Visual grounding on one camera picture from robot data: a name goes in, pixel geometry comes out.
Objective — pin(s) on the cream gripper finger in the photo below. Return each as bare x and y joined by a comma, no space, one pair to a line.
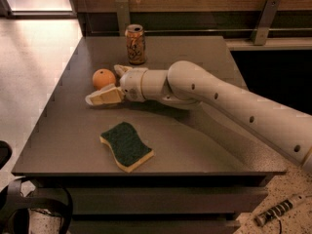
121,69
109,94

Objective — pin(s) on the white power strip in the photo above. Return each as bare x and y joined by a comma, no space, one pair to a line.
280,209

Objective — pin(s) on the green yellow sponge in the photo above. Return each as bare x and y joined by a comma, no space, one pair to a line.
128,151

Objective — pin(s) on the orange soda can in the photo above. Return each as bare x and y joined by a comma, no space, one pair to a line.
135,42

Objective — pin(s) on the metal bracket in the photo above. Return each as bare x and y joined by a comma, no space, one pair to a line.
123,15
267,15

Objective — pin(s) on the grey upper drawer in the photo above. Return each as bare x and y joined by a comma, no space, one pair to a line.
165,200

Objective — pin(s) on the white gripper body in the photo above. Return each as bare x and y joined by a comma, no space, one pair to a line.
132,83

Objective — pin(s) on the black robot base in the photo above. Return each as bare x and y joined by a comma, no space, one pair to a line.
27,209

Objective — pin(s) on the grey drawer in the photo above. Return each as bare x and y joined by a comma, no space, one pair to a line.
165,200
155,227

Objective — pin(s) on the grey lower drawer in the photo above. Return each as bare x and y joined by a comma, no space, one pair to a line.
155,227

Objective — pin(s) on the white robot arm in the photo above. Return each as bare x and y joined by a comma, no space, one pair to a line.
185,85

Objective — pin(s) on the right metal bracket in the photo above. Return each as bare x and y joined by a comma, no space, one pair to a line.
267,15

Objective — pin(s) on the orange fruit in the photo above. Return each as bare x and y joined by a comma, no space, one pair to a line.
103,77

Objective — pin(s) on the left metal bracket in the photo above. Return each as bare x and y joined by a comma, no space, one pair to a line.
123,15

